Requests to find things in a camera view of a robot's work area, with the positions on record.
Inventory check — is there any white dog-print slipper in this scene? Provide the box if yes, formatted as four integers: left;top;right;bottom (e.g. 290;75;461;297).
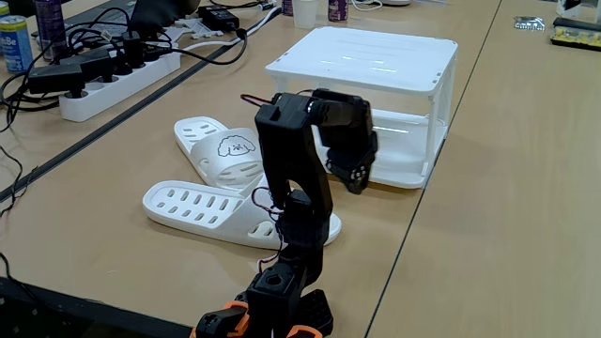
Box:
142;180;343;250
173;115;267;192

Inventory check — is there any white plastic shoe rack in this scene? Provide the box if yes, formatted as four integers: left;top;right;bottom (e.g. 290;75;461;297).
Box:
265;25;459;190

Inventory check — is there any white paper cup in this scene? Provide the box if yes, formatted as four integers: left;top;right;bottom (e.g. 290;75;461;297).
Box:
291;0;319;30

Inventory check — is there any orange table clamp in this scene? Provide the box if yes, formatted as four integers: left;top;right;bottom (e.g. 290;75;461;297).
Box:
285;324;325;338
190;300;253;338

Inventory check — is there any black power adapter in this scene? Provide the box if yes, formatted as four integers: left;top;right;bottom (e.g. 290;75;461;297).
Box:
196;4;240;33

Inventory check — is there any silver foil packet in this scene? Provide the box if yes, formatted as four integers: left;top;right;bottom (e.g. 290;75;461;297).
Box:
513;15;547;32

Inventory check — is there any dark laptop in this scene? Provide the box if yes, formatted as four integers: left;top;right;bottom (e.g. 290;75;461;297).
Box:
65;0;203;41

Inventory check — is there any black power plug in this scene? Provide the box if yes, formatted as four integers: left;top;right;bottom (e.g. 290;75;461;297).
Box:
120;30;146;70

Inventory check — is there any white power strip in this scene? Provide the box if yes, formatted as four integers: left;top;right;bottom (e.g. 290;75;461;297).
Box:
58;50;182;123

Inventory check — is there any black and yellow box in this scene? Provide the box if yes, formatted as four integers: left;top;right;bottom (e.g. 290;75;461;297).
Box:
549;16;601;52

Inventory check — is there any clear plastic box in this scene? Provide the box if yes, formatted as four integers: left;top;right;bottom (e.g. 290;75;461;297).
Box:
556;0;601;20

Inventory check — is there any black plug adapter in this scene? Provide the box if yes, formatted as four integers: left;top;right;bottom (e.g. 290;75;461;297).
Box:
60;46;117;85
27;63;86;99

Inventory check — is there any tall purple drink can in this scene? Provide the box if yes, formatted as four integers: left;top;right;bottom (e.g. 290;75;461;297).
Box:
33;0;69;62

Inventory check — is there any blue drink can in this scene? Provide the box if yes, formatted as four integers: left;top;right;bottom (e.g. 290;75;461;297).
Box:
0;14;35;74

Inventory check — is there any thin white cable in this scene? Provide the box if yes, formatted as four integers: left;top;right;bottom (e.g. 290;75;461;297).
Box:
350;0;384;12

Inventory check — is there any black cable with connector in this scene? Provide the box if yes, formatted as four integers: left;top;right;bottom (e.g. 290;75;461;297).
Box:
140;27;249;67

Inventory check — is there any white printed bracket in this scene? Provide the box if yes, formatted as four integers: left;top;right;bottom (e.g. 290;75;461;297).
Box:
162;17;225;48

